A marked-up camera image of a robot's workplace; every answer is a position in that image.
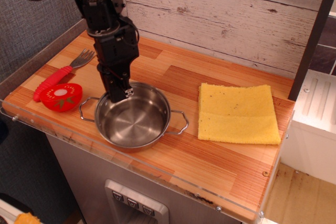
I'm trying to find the red toy tomato half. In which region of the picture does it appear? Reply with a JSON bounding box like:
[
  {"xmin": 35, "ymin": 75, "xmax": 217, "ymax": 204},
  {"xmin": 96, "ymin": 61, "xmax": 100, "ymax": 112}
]
[{"xmin": 40, "ymin": 83, "xmax": 83, "ymax": 112}]

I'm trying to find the dark right post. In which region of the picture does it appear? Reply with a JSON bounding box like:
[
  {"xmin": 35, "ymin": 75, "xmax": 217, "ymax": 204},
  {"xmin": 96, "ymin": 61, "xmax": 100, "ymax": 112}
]
[{"xmin": 288, "ymin": 0, "xmax": 334, "ymax": 101}]

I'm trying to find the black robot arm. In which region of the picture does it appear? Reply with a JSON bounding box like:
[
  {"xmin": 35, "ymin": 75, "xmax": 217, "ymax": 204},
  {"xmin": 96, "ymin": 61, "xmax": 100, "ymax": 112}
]
[{"xmin": 75, "ymin": 0, "xmax": 139, "ymax": 102}]

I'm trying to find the yellow object at corner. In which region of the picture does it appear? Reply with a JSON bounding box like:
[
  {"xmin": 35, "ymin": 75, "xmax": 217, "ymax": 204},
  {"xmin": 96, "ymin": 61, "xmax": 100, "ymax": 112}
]
[{"xmin": 14, "ymin": 213, "xmax": 41, "ymax": 224}]

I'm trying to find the clear acrylic edge guard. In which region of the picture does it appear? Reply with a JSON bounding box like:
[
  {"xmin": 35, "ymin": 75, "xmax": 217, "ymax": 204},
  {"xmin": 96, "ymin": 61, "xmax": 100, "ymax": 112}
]
[{"xmin": 1, "ymin": 98, "xmax": 268, "ymax": 223}]

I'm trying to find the red handled metal fork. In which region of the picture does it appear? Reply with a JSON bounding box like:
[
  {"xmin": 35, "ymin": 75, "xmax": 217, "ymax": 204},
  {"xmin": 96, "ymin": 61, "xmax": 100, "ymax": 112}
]
[{"xmin": 33, "ymin": 49, "xmax": 95, "ymax": 102}]

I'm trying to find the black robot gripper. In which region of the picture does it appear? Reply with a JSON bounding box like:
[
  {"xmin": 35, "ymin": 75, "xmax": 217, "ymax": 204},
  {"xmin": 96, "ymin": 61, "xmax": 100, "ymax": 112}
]
[{"xmin": 87, "ymin": 18, "xmax": 139, "ymax": 103}]

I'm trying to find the stainless steel pot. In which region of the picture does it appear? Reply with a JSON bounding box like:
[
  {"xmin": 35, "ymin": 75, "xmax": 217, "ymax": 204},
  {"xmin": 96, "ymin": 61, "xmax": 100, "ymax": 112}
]
[{"xmin": 79, "ymin": 82, "xmax": 189, "ymax": 152}]

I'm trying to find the yellow cloth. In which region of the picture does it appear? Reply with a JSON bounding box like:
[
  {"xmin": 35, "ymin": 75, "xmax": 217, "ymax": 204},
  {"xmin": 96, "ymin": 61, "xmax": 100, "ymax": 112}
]
[{"xmin": 198, "ymin": 83, "xmax": 281, "ymax": 145}]

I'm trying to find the grey cabinet with dispenser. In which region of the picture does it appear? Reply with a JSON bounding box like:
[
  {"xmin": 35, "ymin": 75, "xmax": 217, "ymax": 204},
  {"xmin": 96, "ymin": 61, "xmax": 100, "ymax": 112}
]
[{"xmin": 47, "ymin": 135, "xmax": 239, "ymax": 223}]

